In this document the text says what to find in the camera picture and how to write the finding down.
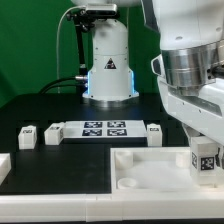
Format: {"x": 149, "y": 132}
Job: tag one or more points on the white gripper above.
{"x": 204, "y": 113}

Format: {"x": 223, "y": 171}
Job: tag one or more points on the white square tabletop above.
{"x": 162, "y": 169}

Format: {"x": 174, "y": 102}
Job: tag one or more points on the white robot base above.
{"x": 110, "y": 81}

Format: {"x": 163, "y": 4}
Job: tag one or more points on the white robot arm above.
{"x": 191, "y": 61}

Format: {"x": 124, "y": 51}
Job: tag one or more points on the white obstacle fence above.
{"x": 113, "y": 207}

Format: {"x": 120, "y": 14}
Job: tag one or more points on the white fiducial marker plate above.
{"x": 104, "y": 129}

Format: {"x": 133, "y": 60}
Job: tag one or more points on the black camera on stand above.
{"x": 84, "y": 20}

